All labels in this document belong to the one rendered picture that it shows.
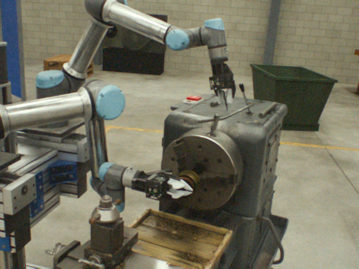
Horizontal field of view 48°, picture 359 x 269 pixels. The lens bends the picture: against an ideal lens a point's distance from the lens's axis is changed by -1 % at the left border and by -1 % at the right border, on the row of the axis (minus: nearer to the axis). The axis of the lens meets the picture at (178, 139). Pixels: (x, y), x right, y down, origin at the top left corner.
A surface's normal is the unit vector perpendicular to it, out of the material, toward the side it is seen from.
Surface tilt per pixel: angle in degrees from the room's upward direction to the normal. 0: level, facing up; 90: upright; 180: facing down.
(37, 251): 0
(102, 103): 89
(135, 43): 90
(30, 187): 90
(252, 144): 90
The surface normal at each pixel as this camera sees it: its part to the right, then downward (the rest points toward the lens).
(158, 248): 0.07, -0.95
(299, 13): -0.11, 0.30
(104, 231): -0.40, 0.26
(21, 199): 0.97, 0.14
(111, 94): 0.65, 0.26
